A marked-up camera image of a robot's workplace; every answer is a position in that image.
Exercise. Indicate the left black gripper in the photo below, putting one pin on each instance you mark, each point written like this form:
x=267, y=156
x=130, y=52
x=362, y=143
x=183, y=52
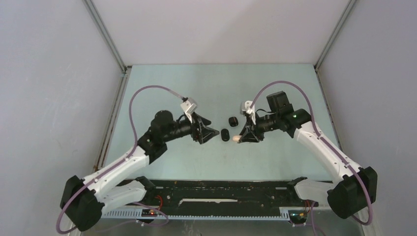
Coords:
x=205, y=133

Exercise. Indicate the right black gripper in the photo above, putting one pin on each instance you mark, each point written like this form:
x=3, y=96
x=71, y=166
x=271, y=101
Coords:
x=249, y=136

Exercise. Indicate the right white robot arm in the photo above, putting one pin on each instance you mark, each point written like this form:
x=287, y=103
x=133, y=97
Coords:
x=352, y=187

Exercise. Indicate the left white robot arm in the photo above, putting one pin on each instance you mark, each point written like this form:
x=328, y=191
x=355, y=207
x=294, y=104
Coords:
x=86, y=200

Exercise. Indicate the black gold-striped charging case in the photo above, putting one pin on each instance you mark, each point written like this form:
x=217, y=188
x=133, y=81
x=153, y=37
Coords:
x=233, y=121

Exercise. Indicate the black oval charging case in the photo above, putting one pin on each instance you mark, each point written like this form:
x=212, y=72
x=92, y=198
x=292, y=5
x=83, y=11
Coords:
x=225, y=135

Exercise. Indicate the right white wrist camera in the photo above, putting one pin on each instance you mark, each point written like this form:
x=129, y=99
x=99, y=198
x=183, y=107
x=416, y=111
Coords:
x=247, y=110

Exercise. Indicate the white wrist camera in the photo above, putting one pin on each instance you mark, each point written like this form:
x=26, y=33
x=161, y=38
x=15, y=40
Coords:
x=247, y=110
x=189, y=106

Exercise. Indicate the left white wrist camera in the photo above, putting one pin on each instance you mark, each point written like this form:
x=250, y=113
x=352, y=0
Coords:
x=189, y=106

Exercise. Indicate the black mounting base rail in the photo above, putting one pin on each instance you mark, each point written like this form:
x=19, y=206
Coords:
x=214, y=199

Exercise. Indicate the left aluminium frame post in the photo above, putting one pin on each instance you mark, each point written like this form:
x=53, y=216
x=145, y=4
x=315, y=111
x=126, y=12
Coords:
x=98, y=21

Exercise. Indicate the aluminium frame post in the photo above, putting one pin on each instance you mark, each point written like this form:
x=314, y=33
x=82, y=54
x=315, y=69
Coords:
x=98, y=21
x=335, y=32

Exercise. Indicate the right aluminium frame post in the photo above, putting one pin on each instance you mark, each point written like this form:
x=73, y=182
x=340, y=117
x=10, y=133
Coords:
x=335, y=32

